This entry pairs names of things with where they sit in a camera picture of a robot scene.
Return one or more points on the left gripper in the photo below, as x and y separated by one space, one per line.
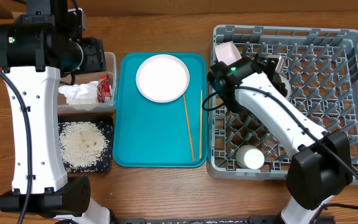
95 50

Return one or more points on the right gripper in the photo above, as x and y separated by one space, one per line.
265 62

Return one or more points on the white napkin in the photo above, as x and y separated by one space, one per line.
82 94

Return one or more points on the red snack wrapper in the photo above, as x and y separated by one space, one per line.
104 94

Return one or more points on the small pink white bowl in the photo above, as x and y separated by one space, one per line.
227 53

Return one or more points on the large white plate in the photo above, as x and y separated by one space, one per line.
162 78

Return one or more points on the white cup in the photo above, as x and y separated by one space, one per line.
249 157

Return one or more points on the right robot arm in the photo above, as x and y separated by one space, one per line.
319 160

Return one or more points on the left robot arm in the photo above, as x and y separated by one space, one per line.
36 51

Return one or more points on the grey dishwasher rack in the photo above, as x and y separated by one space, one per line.
321 66

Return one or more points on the clear plastic bin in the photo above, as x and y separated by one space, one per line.
108 107

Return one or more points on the black plastic tray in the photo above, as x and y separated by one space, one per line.
104 123

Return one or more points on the pile of rice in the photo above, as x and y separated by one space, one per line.
82 145

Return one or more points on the teal serving tray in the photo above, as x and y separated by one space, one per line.
149 134

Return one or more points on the left wooden chopstick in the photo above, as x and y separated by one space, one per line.
188 128

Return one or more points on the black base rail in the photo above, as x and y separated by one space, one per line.
268 219

